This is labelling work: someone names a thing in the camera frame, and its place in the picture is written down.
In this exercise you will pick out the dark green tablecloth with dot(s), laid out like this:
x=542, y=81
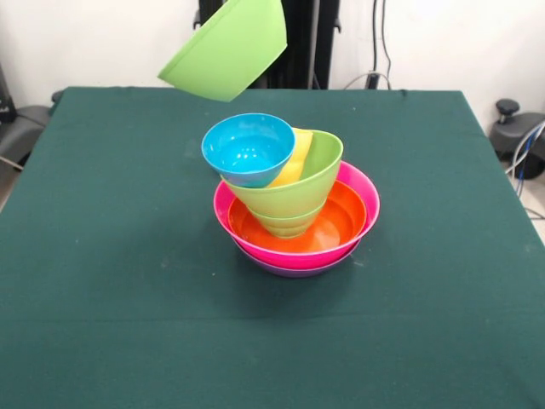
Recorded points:
x=272, y=341

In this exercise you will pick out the pink bowl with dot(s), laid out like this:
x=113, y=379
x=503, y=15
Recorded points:
x=370, y=200

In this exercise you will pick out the small blue bowl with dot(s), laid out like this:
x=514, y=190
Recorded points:
x=247, y=149

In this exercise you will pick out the small ribbed green bowl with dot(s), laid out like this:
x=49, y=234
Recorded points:
x=287, y=226

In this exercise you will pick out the yellow cup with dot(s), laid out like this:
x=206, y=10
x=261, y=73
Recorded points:
x=296, y=162

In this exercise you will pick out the large green bowl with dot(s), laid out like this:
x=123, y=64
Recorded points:
x=230, y=51

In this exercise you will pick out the black plug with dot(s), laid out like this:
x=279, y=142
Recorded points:
x=373, y=80

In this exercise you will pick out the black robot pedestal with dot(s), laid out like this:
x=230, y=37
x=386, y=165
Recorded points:
x=306, y=42

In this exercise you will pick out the black chair with round knob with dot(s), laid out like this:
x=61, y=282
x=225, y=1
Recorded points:
x=511, y=136

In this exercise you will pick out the purple bowl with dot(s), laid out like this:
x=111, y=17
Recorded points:
x=302, y=272

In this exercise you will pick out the black office chair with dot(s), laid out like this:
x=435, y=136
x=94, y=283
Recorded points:
x=25, y=119

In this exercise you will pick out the orange bowl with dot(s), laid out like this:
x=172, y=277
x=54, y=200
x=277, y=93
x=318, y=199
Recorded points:
x=340, y=221

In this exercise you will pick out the medium green bowl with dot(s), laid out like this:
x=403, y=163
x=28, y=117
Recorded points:
x=306, y=191

